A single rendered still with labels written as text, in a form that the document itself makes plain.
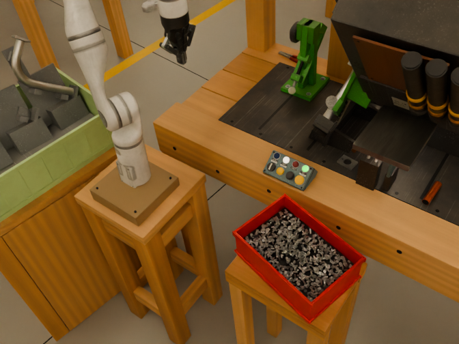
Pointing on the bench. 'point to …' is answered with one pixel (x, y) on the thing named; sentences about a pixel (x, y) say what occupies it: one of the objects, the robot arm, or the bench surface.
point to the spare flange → (347, 160)
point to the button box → (290, 170)
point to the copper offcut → (432, 192)
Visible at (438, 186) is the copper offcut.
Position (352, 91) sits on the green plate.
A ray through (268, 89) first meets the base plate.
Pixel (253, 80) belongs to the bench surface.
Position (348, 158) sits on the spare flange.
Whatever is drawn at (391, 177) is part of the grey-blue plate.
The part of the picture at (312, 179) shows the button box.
